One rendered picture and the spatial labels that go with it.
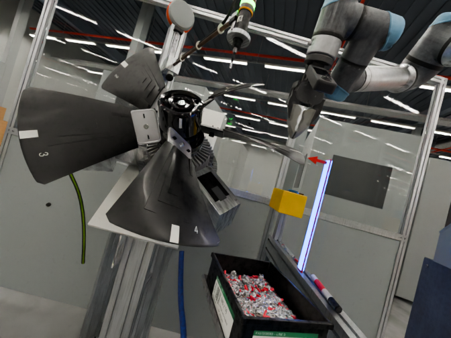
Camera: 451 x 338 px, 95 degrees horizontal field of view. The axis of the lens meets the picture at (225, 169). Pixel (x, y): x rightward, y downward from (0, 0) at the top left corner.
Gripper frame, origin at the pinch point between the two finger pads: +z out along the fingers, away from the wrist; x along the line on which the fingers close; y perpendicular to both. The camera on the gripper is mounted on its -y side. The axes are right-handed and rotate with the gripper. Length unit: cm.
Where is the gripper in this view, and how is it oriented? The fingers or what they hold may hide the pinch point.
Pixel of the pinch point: (294, 134)
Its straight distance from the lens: 61.0
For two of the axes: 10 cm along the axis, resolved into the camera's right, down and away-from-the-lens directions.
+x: -9.6, -2.7, -0.2
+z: -2.7, 9.3, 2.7
